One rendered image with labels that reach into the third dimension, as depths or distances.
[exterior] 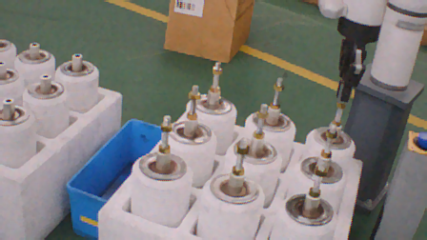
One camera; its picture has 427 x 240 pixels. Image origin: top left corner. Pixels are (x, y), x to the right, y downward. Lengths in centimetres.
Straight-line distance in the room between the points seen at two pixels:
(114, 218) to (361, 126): 60
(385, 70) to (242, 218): 51
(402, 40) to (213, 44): 89
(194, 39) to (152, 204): 111
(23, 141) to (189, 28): 104
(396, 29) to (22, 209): 81
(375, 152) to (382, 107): 11
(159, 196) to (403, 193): 43
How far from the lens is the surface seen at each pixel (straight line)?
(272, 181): 92
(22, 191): 95
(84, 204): 103
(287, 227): 79
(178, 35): 190
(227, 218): 80
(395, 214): 100
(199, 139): 93
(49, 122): 105
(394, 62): 115
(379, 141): 120
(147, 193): 84
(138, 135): 125
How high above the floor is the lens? 74
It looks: 29 degrees down
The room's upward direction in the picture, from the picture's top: 8 degrees clockwise
